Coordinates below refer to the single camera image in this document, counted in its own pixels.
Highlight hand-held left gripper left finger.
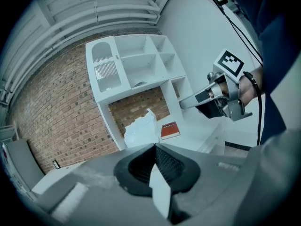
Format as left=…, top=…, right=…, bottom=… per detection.
left=37, top=144, right=169, bottom=226

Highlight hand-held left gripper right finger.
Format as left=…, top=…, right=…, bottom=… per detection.
left=155, top=144, right=246, bottom=226

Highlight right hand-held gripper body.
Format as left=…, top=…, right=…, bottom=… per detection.
left=206, top=48, right=253, bottom=122

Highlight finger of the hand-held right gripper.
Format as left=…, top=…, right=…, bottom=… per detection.
left=196, top=99, right=224, bottom=120
left=178, top=81, right=222, bottom=110

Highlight white drawer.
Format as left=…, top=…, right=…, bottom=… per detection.
left=198, top=122, right=227, bottom=154

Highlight white item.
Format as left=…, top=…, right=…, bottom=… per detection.
left=124, top=108, right=173, bottom=218

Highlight person's right forearm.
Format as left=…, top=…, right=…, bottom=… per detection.
left=239, top=20, right=301, bottom=145

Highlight red book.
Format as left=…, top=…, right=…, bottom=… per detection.
left=160, top=121, right=181, bottom=141

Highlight white shelf cabinet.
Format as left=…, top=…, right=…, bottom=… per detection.
left=85, top=33, right=227, bottom=152

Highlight grey cabinet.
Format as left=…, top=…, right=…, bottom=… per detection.
left=0, top=137, right=46, bottom=193

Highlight white pipes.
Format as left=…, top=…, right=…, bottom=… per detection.
left=0, top=0, right=161, bottom=105

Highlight thick black cable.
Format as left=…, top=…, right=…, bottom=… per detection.
left=243, top=71, right=264, bottom=146

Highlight thin black cable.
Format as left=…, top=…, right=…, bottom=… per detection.
left=221, top=5, right=264, bottom=67

